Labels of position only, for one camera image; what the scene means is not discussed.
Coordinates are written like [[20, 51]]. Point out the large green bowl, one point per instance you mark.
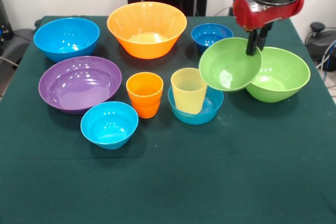
[[283, 74]]

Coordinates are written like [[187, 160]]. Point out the yellow cup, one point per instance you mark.
[[189, 95]]

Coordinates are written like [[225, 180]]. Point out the large blue bowl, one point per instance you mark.
[[65, 37]]

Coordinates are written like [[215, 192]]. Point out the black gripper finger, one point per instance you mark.
[[263, 37], [251, 43]]

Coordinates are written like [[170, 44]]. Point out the small green bowl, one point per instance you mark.
[[225, 64]]

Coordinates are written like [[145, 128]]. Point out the dark grey seat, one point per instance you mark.
[[21, 40]]

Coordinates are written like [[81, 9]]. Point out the small dark blue bowl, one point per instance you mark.
[[207, 35]]

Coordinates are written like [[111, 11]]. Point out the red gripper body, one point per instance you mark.
[[246, 14]]

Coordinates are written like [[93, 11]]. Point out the black electronic device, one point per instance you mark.
[[5, 30]]

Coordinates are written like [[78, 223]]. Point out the large orange bowl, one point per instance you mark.
[[147, 22]]

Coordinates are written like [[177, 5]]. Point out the dark green tablecloth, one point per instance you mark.
[[183, 169]]

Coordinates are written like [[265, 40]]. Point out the orange cup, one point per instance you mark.
[[144, 103]]

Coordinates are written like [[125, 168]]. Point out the purple bowl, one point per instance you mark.
[[78, 85]]

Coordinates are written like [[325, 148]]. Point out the translucent blue ridged bowl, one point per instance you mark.
[[214, 106]]

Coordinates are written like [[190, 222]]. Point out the small light blue bowl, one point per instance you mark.
[[109, 127]]

